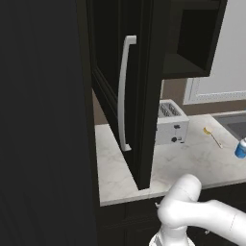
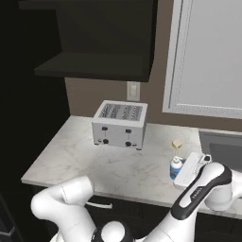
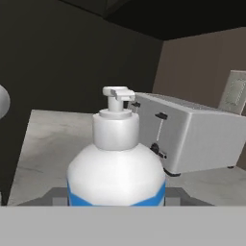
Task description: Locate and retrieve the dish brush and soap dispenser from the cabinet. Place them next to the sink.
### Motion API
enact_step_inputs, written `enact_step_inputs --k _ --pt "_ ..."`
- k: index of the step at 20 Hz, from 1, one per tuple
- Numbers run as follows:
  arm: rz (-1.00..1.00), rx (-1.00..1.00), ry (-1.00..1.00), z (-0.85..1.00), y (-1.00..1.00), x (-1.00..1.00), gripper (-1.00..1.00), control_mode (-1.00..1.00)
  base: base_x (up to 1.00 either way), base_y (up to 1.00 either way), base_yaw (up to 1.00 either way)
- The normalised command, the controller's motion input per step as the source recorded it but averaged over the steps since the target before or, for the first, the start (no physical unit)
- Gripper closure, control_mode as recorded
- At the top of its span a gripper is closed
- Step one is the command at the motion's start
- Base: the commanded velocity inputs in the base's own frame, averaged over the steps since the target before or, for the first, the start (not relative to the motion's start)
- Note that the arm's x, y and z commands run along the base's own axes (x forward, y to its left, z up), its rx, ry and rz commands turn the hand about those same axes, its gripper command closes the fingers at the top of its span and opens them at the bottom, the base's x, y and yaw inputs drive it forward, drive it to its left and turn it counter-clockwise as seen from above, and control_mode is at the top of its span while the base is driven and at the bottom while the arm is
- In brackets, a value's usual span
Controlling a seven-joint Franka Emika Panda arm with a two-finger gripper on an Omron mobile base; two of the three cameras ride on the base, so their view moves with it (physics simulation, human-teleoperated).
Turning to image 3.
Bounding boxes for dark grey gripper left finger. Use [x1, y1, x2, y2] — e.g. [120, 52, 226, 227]
[17, 187, 69, 207]

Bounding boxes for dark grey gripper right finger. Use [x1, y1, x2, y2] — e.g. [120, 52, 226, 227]
[164, 187, 215, 207]

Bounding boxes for white blue soap dispenser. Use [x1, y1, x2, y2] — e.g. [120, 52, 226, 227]
[65, 86, 167, 208]

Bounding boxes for silver toaster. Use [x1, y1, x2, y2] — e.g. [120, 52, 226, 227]
[123, 91, 246, 177]

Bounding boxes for white round object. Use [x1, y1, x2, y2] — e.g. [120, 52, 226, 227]
[0, 84, 12, 120]

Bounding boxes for grey wall outlet plate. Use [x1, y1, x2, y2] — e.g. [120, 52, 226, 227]
[218, 69, 246, 115]

